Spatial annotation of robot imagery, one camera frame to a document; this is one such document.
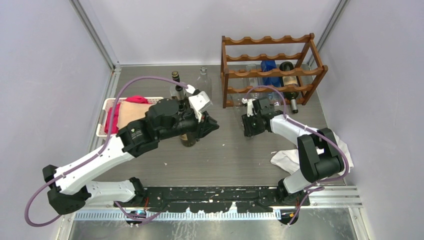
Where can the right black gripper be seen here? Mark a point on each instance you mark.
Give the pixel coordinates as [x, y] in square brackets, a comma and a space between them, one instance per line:
[249, 130]

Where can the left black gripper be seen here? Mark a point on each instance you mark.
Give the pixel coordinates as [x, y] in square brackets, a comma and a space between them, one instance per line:
[202, 129]

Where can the green wine bottle front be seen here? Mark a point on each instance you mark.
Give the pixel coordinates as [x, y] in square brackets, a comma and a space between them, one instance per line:
[188, 139]

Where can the clear glass bottle front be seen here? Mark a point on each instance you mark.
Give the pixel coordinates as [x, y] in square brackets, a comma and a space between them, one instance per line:
[252, 81]

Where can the dark green wine bottle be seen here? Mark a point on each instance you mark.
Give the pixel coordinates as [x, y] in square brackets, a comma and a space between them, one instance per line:
[290, 81]

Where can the blue square glass bottle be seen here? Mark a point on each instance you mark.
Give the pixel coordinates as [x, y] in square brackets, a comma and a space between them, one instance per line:
[268, 65]

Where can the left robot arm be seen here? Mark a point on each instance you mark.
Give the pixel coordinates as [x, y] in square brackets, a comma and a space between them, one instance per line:
[73, 186]

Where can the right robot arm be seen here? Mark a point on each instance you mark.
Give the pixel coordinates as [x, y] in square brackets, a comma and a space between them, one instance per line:
[319, 155]

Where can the tall clear glass bottle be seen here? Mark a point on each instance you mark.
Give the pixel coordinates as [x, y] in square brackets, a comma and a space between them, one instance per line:
[204, 82]

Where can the wooden wine rack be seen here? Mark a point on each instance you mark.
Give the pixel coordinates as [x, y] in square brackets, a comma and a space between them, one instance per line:
[308, 80]

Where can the white cloth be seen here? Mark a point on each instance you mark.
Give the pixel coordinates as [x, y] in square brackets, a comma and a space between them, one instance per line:
[289, 160]

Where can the beige folded cloth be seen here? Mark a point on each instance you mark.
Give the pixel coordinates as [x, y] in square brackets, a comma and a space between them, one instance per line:
[130, 111]

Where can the red cloth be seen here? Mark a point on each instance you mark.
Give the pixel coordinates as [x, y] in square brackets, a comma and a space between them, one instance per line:
[112, 117]

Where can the white plastic basket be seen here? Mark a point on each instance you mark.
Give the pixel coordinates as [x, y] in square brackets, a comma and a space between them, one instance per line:
[108, 104]

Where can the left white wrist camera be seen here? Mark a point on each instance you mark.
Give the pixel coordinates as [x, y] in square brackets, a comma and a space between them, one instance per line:
[199, 101]

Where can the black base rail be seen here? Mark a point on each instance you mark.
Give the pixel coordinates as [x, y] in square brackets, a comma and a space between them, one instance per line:
[215, 199]

